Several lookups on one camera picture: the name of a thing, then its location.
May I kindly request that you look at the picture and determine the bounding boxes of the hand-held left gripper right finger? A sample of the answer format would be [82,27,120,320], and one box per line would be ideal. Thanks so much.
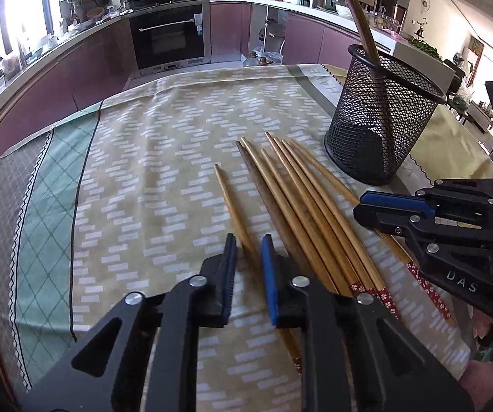
[260,234,475,412]

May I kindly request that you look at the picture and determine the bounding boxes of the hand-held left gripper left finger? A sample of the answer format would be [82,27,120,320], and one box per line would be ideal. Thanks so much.
[16,233,237,412]

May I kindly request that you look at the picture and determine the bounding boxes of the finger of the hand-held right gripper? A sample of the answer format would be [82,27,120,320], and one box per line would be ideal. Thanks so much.
[359,179,493,220]
[353,204,493,250]

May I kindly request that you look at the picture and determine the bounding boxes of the black mesh utensil holder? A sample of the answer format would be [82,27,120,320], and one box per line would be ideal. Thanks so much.
[324,44,448,186]

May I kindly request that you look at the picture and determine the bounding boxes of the single red-ended wooden chopstick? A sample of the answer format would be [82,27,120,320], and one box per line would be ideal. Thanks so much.
[330,0,386,95]
[213,163,304,373]

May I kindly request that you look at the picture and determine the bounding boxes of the bunch of wooden chopsticks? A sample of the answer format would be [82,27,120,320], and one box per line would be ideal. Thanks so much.
[235,132,455,322]

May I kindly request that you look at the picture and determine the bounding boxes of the patterned beige green tablecloth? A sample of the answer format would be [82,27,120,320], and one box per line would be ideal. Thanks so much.
[0,64,472,412]

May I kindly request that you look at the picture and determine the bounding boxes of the clear plastic bag with bottles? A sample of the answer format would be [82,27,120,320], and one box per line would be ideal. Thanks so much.
[242,50,284,68]

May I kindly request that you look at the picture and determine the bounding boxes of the built-in black oven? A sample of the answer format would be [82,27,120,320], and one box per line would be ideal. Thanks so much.
[128,2,210,71]

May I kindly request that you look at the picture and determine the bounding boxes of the pink lower kitchen cabinets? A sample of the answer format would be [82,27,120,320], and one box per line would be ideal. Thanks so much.
[0,0,359,198]

